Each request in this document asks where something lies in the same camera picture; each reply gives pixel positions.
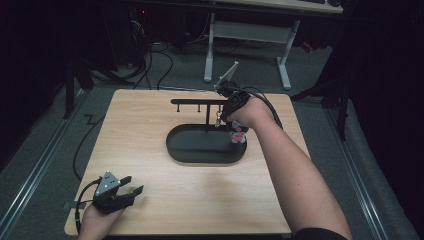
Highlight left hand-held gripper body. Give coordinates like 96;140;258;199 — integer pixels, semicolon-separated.
91;170;137;215

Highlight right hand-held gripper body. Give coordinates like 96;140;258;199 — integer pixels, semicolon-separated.
214;61;252;115

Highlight grey and pink plush keychain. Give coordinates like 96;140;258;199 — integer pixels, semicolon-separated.
226;119;250;145

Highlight black key rack with tray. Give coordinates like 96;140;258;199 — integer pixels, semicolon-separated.
165;97;249;165

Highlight person's right hand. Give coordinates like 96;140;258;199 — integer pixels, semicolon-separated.
229;97;276;130

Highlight person's left hand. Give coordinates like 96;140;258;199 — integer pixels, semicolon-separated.
77;203;127;240

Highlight white-legged desk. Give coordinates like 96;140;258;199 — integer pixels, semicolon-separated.
203;0;344;92

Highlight black metal stand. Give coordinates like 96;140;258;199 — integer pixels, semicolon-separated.
289;74;353;142
62;58;134;120

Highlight black sleeve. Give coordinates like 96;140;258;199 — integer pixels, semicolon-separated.
292;227;350;240

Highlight left hand-held gripper cable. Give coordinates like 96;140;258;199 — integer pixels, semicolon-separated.
74;177;102;235

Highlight hand-held gripper cable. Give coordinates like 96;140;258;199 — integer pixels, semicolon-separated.
74;177;102;235
239;86;285;131

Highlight right hand-held gripper cable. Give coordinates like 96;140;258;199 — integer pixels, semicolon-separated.
239;86;285;131

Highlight black cable on floor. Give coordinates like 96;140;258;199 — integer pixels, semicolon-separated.
72;114;107;182

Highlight metal floor rail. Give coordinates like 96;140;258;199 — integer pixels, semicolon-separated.
0;89;88;234
324;107;390;240

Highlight bundle of black cables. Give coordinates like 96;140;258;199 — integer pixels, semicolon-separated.
128;13;175;91

